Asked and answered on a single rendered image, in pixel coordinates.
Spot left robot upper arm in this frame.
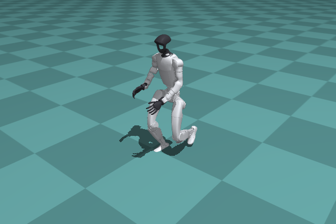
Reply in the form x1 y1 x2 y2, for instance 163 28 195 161
172 58 183 86

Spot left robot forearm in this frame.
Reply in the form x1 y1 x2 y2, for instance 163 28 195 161
162 82 182 103

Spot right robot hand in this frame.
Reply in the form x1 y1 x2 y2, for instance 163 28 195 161
132 83 148 99

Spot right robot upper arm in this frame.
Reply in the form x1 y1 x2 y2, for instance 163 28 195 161
150 52 159 74

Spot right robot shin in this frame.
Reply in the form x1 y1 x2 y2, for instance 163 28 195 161
147 127 166 146

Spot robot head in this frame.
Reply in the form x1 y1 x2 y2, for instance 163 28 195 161
154 34 173 58

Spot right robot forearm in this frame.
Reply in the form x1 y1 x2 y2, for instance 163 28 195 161
144 67 154 89

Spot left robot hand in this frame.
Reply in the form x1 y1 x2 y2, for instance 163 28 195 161
146 97 165 115

